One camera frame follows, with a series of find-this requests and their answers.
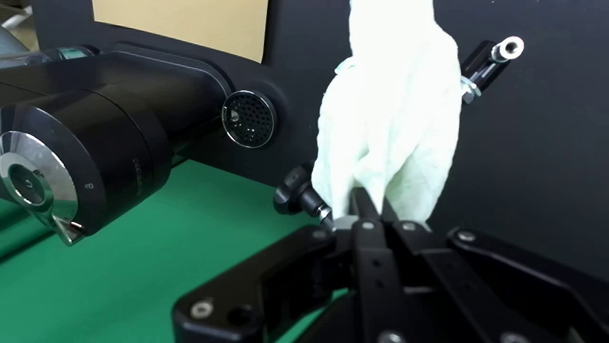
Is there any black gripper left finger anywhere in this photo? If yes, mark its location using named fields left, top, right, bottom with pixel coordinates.
left=169, top=185, right=409, bottom=343

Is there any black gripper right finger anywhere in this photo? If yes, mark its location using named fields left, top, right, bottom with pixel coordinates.
left=380, top=198, right=609, bottom=343

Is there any white cloth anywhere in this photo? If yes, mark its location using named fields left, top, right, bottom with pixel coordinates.
left=310, top=0, right=464, bottom=225

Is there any green table mat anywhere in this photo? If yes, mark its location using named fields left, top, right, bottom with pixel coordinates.
left=0, top=158, right=352, bottom=343

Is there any black coffee machine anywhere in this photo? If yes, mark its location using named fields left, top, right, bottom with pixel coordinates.
left=0, top=42, right=283, bottom=246

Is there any tan cardboard sheet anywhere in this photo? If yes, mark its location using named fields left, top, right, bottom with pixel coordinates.
left=91, top=0, right=270, bottom=65

